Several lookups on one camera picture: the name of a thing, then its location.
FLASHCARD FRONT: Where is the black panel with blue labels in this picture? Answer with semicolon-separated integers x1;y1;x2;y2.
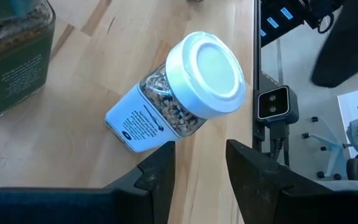
260;0;305;48

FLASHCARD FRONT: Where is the person's leg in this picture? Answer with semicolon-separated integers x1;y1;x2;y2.
311;0;358;88

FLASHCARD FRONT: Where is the black table-level camera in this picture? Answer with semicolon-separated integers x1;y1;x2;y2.
256;85;300;128

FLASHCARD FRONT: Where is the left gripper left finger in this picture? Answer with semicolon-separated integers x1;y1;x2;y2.
0;141;176;224

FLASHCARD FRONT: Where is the black camera cable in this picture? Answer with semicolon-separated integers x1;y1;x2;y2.
270;124;291;167

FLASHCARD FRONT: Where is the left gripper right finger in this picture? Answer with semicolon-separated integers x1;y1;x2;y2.
225;139;358;224

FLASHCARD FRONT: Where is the white-lid bagel seasoning jar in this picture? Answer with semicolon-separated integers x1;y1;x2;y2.
104;30;247;153

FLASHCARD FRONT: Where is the green-lid oregano spice jar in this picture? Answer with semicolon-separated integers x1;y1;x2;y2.
0;0;57;118

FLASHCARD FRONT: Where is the black cable bundle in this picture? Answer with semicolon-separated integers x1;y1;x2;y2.
303;0;344;34

